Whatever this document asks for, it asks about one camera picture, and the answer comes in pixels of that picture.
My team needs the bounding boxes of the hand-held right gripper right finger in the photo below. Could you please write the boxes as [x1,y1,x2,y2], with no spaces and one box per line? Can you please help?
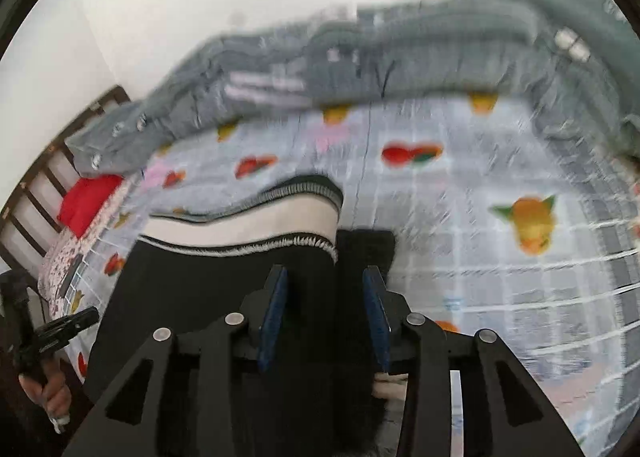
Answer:
[361,264,587,457]

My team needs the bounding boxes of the floral bedsheet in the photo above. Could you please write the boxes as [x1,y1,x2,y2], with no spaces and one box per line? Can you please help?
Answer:
[37,231,87,299]

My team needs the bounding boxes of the grey printed quilt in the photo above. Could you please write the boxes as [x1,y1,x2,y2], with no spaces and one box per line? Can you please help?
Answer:
[65,0,640,177]

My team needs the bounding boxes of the person's left hand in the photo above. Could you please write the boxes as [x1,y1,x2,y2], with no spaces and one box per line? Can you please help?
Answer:
[19,368,74,435]

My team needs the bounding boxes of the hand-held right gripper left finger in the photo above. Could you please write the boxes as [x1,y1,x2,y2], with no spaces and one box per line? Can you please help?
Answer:
[62,264,291,457]

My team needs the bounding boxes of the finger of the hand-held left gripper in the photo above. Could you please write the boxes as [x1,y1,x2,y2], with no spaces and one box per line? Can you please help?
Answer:
[34,306,100,354]

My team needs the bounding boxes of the fruit print checked blanket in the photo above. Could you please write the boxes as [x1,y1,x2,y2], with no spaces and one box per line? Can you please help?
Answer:
[50,96,640,457]

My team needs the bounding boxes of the black pants with white stripe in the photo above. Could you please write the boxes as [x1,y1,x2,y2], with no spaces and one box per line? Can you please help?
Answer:
[82,176,417,457]

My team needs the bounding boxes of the dark wooden bed headboard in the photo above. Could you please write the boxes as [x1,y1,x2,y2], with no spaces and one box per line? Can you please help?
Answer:
[0,84,132,290]

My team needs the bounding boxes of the red pillow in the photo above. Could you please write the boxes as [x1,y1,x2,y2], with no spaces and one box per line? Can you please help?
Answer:
[57,173,126,239]

